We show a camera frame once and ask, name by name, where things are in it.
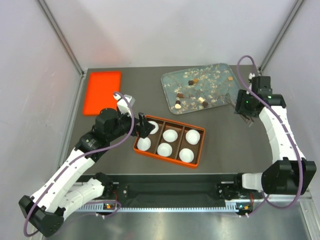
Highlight white paper cup back-right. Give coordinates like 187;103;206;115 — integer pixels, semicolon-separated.
185;129;201;145

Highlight orange box lid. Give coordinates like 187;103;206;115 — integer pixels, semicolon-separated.
82;71;122;116

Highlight white paper cup back-left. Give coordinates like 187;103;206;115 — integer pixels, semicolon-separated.
147;120;159;135

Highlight white paper cup front-right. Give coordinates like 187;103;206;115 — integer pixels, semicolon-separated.
179;148;195;163

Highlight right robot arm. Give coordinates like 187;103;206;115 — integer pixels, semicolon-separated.
233;90;317;198

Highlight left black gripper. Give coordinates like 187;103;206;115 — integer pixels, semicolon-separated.
107;107;155;142

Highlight floral blue tray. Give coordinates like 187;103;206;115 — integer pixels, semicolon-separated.
160;63;241;115

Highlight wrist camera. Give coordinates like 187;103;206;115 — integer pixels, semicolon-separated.
117;94;136;114
249;73;273;95

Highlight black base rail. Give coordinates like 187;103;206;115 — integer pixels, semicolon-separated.
98;173;252;208

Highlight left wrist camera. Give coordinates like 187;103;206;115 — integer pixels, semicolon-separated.
117;94;136;114

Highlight white paper cup back-middle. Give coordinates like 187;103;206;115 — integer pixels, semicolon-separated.
162;129;178;143

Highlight white paper cup front-left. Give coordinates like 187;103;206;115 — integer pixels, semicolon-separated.
136;137;151;152

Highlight metal tongs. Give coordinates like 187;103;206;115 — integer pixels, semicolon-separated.
224;92;255;128

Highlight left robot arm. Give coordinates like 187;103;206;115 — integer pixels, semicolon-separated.
18;108;155;237

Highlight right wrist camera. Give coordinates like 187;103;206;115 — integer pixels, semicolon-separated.
249;73;273;95

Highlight orange chocolate box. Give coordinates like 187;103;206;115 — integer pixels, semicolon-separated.
133;115;205;169

